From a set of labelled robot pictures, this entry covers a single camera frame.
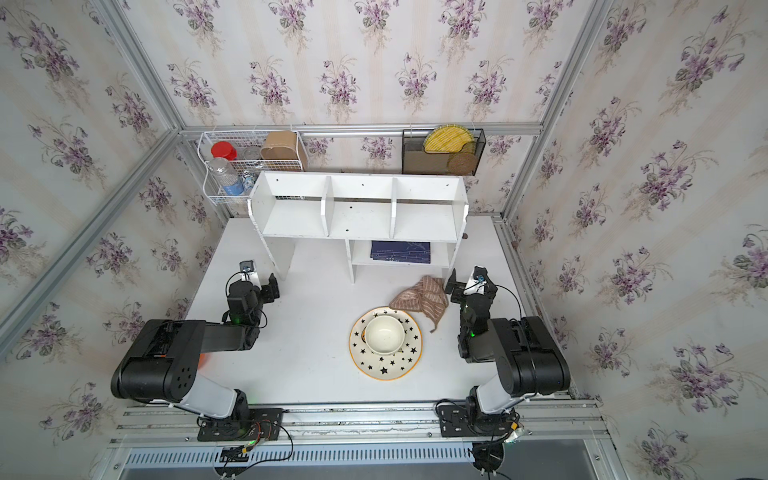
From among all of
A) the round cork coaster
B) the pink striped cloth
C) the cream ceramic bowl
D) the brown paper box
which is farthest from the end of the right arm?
the brown paper box

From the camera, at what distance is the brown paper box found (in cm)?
90

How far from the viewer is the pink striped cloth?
3.03ft

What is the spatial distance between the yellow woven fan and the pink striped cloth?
44 cm

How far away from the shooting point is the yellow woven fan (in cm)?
94

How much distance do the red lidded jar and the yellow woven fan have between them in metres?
0.61

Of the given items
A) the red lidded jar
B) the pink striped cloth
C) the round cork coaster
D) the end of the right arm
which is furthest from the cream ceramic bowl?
the red lidded jar

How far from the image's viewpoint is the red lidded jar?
922 millimetres

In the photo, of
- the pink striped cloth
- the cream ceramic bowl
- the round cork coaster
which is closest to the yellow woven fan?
the round cork coaster

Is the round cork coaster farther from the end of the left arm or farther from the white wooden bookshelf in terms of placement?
the end of the left arm

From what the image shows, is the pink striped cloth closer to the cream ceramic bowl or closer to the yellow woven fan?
the cream ceramic bowl

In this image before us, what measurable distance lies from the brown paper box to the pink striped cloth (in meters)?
0.56

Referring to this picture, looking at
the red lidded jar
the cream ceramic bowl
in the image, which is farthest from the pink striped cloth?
the red lidded jar

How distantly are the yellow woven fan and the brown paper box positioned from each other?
1.35 feet

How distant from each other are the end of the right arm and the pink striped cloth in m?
0.07
